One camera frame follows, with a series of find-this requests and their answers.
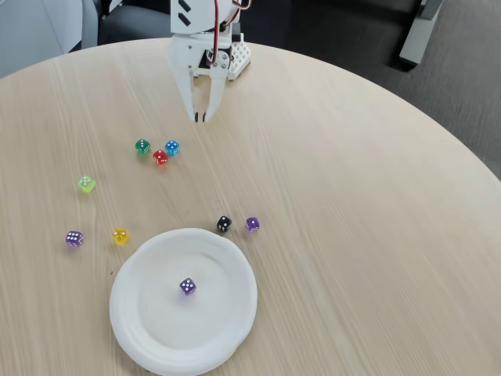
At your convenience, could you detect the yellow translucent die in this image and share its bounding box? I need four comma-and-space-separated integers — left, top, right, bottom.
112, 226, 131, 247

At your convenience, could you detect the white paper plate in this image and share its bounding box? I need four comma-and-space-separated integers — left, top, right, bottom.
109, 227, 259, 376

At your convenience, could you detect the dark grey chair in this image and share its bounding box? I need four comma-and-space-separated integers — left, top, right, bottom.
97, 0, 173, 46

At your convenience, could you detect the light grey cabinet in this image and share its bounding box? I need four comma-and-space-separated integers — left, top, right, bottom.
0, 0, 99, 79

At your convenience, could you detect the grey desk leg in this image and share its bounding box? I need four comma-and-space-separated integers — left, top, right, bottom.
398, 0, 445, 72

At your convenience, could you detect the red black servo cable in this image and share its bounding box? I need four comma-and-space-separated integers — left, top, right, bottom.
211, 0, 221, 67

